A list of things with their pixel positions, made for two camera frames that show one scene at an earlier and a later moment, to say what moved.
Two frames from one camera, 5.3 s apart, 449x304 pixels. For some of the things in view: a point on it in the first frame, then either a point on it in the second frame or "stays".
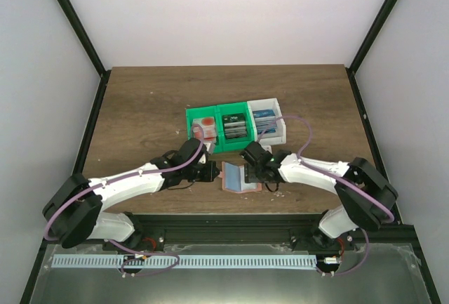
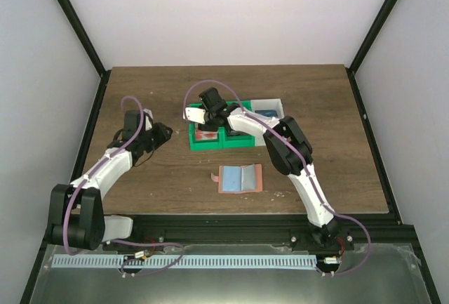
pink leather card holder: (233, 179) stays
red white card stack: (208, 126) stays
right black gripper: (249, 175) -> (210, 128)
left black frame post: (72, 20) stays
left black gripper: (210, 175) -> (163, 135)
